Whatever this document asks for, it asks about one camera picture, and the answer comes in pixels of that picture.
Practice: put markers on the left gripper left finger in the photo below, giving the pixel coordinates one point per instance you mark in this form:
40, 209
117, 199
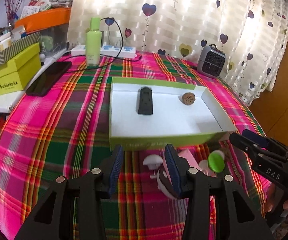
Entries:
74, 201

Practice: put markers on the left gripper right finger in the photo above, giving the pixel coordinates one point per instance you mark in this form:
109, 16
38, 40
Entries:
236, 216

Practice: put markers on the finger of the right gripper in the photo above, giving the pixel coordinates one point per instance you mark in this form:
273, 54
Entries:
254, 151
266, 143

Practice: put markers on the green lid white jar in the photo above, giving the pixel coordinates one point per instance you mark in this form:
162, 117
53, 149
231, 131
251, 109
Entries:
214, 164

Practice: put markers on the brown walnut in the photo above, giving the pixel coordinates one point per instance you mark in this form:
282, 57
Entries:
188, 98

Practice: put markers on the white mushroom-shaped hook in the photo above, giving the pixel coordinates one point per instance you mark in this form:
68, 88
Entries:
153, 162

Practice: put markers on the black rectangular device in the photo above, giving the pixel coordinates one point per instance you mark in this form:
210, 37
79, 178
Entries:
145, 104

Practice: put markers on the pink hair claw clip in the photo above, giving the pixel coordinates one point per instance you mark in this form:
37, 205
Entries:
186, 154

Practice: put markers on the grey mini fan heater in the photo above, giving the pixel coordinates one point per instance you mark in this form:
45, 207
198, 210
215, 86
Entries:
211, 61

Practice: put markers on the plaid pink green bedspread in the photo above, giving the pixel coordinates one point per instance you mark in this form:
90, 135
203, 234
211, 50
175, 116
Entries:
66, 133

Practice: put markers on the green white open box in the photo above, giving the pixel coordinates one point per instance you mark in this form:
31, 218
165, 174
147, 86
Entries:
172, 122

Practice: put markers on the white bedside shelf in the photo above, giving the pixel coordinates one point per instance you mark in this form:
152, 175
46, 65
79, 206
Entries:
10, 100

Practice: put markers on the heart patterned curtain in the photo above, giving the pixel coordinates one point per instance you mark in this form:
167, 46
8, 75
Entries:
252, 34

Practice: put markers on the black smartphone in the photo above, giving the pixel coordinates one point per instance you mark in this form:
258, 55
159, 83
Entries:
42, 85

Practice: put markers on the white blue power strip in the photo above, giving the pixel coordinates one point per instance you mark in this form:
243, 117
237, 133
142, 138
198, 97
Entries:
107, 50

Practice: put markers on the lime green shoe box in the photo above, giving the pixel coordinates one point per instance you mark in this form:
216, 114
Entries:
18, 71

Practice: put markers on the chevron patterned box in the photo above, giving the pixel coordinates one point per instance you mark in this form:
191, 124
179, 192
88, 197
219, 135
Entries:
18, 46

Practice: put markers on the green lotion bottle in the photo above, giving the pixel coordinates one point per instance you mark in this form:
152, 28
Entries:
93, 42

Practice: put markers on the orange storage bin lid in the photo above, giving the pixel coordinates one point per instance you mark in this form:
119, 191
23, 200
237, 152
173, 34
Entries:
44, 20

